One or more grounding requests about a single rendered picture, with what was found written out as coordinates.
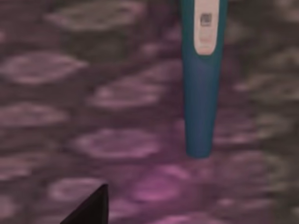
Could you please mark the purple leaf-patterned tablecloth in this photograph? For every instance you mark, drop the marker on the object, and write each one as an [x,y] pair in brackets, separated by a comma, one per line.
[93,105]

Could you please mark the blue and white thermometer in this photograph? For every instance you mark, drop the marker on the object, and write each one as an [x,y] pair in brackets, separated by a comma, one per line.
[199,98]

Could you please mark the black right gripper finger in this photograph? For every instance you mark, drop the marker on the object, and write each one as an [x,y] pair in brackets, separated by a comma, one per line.
[94,208]

